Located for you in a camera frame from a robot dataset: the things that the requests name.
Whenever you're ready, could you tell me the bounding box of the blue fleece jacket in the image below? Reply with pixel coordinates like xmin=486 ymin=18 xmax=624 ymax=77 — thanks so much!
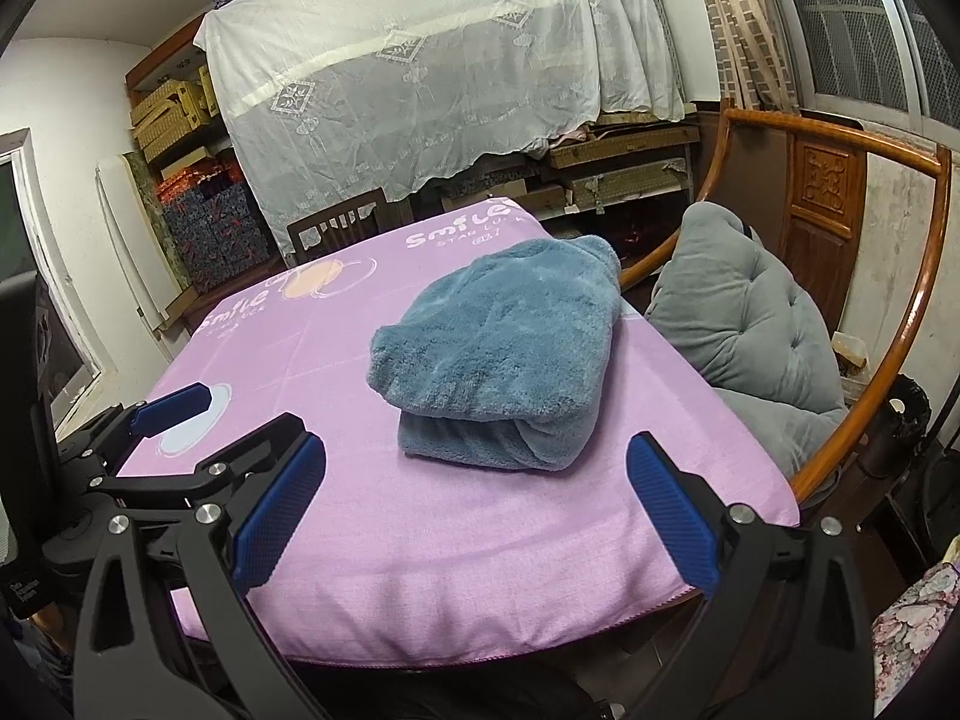
xmin=366 ymin=235 xmax=623 ymax=473

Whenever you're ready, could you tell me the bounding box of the white framed window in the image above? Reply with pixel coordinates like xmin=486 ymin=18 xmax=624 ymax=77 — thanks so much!
xmin=0 ymin=127 xmax=102 ymax=421

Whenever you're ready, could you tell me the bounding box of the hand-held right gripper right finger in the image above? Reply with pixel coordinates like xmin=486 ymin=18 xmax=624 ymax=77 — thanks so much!
xmin=626 ymin=431 xmax=875 ymax=720

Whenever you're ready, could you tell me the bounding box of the wooden shelf with cardboard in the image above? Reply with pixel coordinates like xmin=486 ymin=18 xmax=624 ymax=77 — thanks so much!
xmin=416 ymin=116 xmax=702 ymax=222

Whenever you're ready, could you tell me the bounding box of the stack of yellow cardboard boxes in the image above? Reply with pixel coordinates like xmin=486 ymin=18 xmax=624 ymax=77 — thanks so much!
xmin=130 ymin=64 xmax=222 ymax=162

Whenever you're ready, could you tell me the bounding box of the purple printed blanket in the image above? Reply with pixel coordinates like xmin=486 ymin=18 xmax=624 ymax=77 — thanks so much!
xmin=116 ymin=195 xmax=802 ymax=665

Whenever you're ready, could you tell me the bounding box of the grilled window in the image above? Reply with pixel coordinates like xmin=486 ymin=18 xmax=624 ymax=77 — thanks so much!
xmin=769 ymin=0 xmax=960 ymax=125

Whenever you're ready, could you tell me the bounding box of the black round container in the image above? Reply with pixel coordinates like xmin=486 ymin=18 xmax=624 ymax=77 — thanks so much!
xmin=862 ymin=375 xmax=932 ymax=477

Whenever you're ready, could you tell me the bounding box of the stack of dark patterned boxes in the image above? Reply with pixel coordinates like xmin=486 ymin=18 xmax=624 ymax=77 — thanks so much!
xmin=154 ymin=180 xmax=272 ymax=297

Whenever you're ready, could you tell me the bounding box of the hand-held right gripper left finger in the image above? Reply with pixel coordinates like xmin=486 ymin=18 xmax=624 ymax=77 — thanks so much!
xmin=71 ymin=433 xmax=327 ymax=720

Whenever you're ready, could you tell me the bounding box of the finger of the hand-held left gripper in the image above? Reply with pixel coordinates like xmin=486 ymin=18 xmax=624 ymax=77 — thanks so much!
xmin=81 ymin=414 xmax=305 ymax=507
xmin=56 ymin=382 xmax=212 ymax=477

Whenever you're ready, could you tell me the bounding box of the row of orange packets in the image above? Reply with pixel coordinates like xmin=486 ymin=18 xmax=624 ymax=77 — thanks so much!
xmin=154 ymin=163 xmax=241 ymax=203

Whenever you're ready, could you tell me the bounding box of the white foam board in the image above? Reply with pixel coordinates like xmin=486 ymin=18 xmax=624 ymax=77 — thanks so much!
xmin=95 ymin=152 xmax=185 ymax=331

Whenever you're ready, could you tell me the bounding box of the floral cloth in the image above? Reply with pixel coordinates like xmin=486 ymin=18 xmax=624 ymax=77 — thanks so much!
xmin=870 ymin=536 xmax=960 ymax=691

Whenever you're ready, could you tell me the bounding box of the clear plastic container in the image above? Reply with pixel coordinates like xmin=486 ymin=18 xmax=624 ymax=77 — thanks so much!
xmin=831 ymin=331 xmax=871 ymax=395

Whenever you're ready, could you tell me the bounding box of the dark wooden chair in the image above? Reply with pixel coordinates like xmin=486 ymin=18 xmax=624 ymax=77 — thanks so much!
xmin=287 ymin=190 xmax=389 ymax=265

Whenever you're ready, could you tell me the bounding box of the grey tufted cushion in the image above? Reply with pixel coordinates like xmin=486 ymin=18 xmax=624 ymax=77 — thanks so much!
xmin=643 ymin=202 xmax=850 ymax=481

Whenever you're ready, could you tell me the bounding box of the beige patterned curtain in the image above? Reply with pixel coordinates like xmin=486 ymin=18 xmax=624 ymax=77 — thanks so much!
xmin=684 ymin=0 xmax=800 ymax=113

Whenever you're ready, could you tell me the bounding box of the white lace cloth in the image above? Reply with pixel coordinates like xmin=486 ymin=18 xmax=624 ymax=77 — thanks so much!
xmin=193 ymin=0 xmax=687 ymax=203

